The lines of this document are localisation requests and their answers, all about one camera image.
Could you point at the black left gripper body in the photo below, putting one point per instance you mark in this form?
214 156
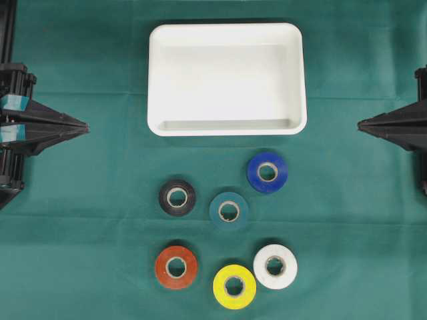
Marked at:
15 80

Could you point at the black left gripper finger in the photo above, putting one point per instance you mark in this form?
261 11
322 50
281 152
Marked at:
31 139
23 109

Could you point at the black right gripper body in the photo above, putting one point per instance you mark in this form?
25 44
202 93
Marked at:
420 75

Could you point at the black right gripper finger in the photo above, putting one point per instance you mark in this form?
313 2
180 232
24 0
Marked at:
410 115
408 138

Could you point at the teal tape roll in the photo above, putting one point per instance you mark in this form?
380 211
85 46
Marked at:
229 211

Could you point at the yellow tape roll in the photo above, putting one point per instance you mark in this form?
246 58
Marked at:
234 287

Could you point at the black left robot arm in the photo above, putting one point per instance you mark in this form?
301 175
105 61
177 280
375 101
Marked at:
8 13

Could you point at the black tape roll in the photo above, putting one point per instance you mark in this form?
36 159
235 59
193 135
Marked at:
177 197

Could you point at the blue tape roll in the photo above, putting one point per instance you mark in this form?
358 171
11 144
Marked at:
267 172

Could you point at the white tape roll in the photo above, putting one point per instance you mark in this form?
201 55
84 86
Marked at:
275 266

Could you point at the red tape roll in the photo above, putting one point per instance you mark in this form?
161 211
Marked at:
176 267

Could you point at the green table cloth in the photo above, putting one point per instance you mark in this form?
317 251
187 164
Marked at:
80 241

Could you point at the white plastic tray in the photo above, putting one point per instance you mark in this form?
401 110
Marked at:
226 79

